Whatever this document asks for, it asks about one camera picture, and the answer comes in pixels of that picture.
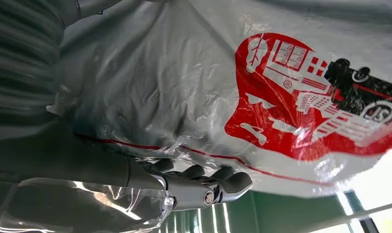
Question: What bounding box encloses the silver conveyor frame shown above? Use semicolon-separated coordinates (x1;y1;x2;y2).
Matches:
311;189;392;233

